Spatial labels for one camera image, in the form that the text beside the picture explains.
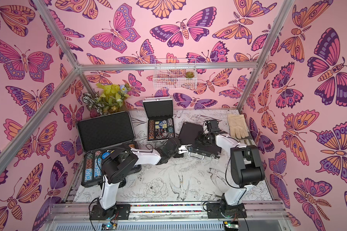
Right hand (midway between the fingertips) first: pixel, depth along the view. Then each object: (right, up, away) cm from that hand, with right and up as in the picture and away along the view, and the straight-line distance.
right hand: (196, 138), depth 95 cm
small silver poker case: (-26, +17, +11) cm, 33 cm away
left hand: (-9, -3, +1) cm, 10 cm away
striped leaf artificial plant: (-69, +26, -1) cm, 74 cm away
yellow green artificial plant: (-56, +29, +3) cm, 63 cm away
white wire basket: (-14, +42, 0) cm, 45 cm away
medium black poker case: (-6, 0, +1) cm, 6 cm away
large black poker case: (-65, +1, -3) cm, 65 cm away
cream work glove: (+33, +8, +14) cm, 37 cm away
